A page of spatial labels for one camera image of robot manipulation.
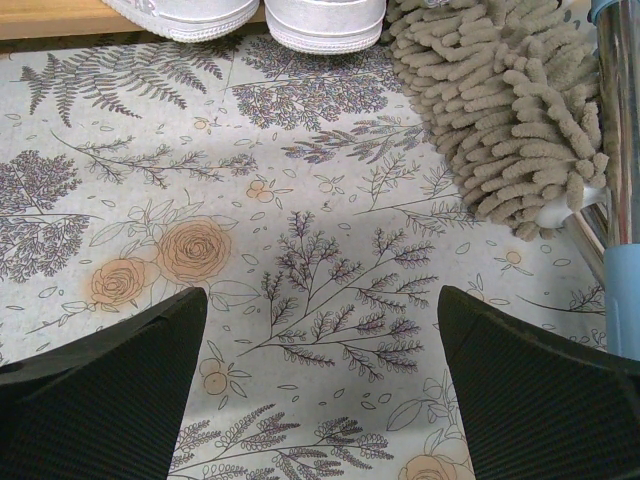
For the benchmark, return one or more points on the white sneaker left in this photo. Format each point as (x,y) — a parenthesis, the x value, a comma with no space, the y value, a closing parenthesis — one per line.
(187,21)

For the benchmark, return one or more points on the white sneaker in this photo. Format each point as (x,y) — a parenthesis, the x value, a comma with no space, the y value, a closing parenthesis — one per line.
(187,21)
(325,27)

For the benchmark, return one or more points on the white sneaker right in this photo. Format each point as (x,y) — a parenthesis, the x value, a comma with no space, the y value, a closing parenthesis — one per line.
(325,27)

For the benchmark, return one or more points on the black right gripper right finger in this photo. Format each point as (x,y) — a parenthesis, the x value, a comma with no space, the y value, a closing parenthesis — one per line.
(534,404)

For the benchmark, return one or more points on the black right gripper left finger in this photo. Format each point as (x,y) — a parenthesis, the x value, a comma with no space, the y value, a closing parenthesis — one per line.
(106,406)

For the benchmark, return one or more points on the beige chenille mop head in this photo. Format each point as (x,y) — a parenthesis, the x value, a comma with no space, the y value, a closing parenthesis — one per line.
(510,92)

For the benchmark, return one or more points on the mop handle pole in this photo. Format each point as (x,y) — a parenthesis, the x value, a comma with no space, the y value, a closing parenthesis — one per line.
(607,228)

